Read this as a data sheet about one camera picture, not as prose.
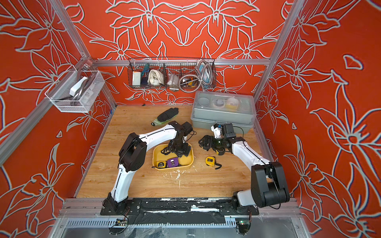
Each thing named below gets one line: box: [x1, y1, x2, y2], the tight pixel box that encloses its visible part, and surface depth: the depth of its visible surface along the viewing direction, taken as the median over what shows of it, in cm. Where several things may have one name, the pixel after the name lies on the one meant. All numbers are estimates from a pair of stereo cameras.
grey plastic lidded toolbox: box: [190, 90, 257, 134], surface depth 97 cm
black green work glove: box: [150, 107, 179, 127], surface depth 113 cm
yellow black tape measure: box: [156, 160, 167, 169], surface depth 87 cm
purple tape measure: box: [166, 157, 180, 168], surface depth 87 cm
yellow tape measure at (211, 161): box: [205, 156, 223, 170], surface depth 89 cm
